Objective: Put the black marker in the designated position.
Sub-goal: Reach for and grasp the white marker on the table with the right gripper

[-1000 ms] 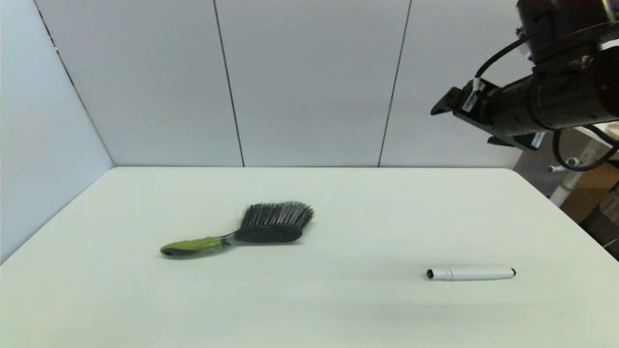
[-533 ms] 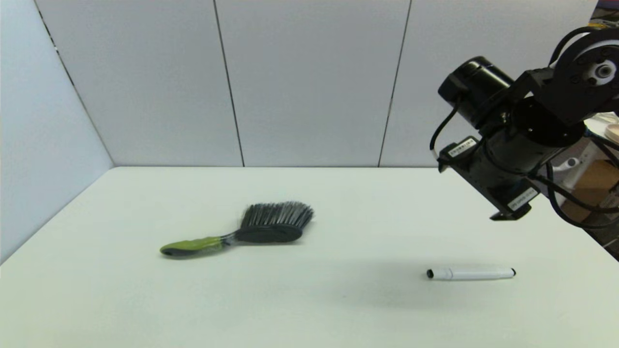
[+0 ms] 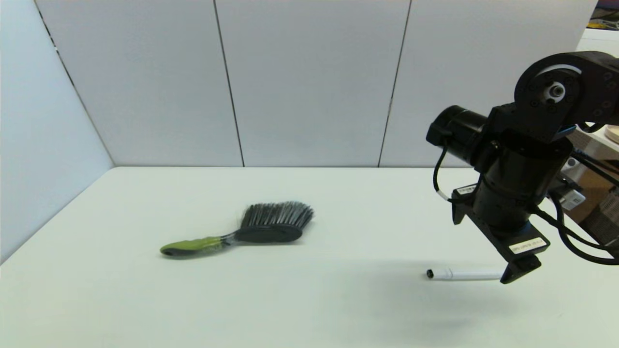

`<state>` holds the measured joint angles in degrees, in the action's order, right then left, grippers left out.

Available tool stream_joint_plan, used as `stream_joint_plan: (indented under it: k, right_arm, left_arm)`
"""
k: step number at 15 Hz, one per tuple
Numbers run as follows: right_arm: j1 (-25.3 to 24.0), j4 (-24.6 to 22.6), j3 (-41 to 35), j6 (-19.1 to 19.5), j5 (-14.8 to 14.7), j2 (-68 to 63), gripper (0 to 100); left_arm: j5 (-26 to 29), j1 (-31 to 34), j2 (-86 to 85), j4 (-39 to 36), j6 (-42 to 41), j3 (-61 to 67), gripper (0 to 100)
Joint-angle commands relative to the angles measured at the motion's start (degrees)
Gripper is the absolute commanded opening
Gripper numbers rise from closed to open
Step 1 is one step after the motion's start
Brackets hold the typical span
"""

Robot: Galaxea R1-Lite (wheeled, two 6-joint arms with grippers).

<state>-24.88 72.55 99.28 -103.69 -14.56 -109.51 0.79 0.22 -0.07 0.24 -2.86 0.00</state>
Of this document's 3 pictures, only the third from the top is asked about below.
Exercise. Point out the wooden bowl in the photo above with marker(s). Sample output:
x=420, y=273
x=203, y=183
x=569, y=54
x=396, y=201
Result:
x=613, y=134

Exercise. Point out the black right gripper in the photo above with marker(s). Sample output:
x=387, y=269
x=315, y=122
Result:
x=520, y=241

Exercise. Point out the dark woven crate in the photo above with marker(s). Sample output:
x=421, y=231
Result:
x=607, y=220

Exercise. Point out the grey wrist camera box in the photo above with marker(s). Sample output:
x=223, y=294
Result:
x=574, y=200

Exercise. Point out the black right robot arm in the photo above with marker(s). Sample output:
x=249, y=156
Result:
x=522, y=174

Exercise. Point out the white marker with black ends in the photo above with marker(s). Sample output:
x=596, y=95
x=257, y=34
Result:
x=471, y=275

